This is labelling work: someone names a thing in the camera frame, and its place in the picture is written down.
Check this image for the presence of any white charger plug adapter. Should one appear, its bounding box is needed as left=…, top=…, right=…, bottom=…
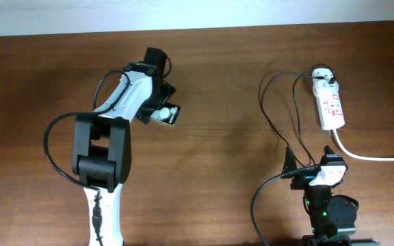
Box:
left=312, top=68, right=337, bottom=89

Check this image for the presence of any black charging cable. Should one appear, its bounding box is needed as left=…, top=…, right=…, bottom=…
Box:
left=258, top=63, right=337, bottom=168

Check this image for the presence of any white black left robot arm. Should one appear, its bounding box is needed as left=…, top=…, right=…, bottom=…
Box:
left=72, top=59, right=181, bottom=246

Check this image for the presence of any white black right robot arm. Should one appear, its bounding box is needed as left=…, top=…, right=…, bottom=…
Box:
left=282, top=146, right=359, bottom=246

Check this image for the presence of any white power strip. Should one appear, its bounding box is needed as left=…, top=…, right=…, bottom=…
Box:
left=313, top=80, right=345, bottom=131

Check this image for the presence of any white power strip cord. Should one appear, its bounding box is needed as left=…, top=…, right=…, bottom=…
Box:
left=330, top=128, right=394, bottom=163

